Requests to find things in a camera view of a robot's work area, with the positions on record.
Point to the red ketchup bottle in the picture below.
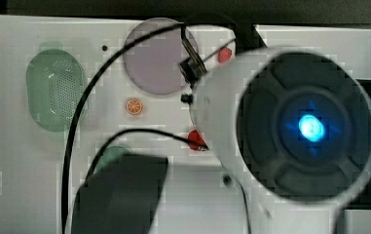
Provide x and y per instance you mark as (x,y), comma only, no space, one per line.
(196,141)

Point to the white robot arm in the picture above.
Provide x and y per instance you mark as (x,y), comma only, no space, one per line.
(291,131)

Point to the black microwave oven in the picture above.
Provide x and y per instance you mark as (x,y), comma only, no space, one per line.
(351,49)

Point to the orange slice toy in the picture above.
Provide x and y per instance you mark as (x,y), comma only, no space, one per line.
(134,106)

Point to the purple round plate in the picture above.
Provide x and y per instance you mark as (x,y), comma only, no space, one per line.
(153,65)

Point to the red toy strawberry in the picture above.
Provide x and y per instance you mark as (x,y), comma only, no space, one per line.
(224,54)

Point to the green metal mug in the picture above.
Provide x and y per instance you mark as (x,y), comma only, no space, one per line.
(111,154)

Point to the green perforated colander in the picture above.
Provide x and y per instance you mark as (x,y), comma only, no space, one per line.
(55,82)

